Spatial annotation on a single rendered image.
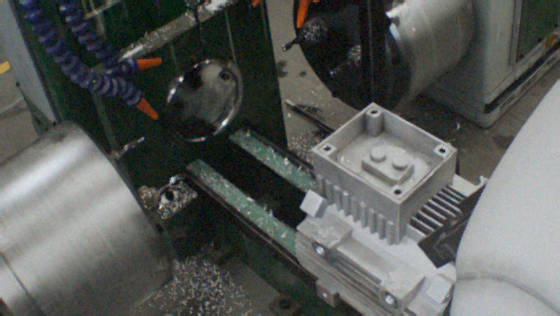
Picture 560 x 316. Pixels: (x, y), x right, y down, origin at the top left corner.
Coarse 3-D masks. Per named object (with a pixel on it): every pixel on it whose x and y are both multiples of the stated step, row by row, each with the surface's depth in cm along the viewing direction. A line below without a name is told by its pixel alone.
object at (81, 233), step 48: (48, 144) 72; (96, 144) 72; (0, 192) 67; (48, 192) 68; (96, 192) 69; (144, 192) 77; (0, 240) 64; (48, 240) 66; (96, 240) 68; (144, 240) 71; (0, 288) 64; (48, 288) 65; (96, 288) 69; (144, 288) 74
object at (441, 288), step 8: (312, 192) 72; (304, 200) 72; (312, 200) 72; (320, 200) 71; (304, 208) 72; (312, 208) 72; (320, 208) 72; (312, 216) 71; (320, 216) 72; (432, 280) 62; (440, 280) 61; (448, 280) 61; (432, 288) 62; (440, 288) 61; (448, 288) 61; (432, 296) 62; (440, 296) 61; (448, 296) 62; (440, 304) 61
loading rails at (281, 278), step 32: (256, 128) 105; (256, 160) 102; (288, 160) 101; (224, 192) 98; (256, 192) 110; (288, 192) 100; (224, 224) 99; (256, 224) 92; (288, 224) 107; (224, 256) 102; (256, 256) 96; (288, 256) 86; (288, 288) 93
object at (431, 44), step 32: (320, 0) 96; (352, 0) 90; (384, 0) 89; (416, 0) 91; (448, 0) 94; (320, 32) 99; (352, 32) 95; (416, 32) 90; (448, 32) 94; (320, 64) 106; (352, 64) 93; (416, 64) 92; (448, 64) 99; (352, 96) 105
